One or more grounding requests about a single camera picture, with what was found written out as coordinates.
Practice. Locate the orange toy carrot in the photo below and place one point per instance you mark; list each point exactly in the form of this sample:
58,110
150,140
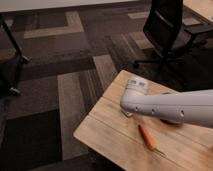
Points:
149,140

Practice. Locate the light wooden desk corner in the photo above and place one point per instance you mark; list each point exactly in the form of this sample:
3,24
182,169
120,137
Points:
203,8

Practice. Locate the dark blue patterned bowl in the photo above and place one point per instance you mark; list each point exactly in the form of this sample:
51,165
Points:
171,122

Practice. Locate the black office chair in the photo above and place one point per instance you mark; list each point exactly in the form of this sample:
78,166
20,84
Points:
170,39

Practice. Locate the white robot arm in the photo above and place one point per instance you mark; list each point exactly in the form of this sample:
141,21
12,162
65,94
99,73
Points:
192,107

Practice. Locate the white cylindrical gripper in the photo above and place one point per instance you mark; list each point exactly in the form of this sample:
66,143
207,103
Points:
135,84

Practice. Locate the black chair base left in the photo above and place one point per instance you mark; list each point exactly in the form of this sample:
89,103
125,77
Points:
10,65

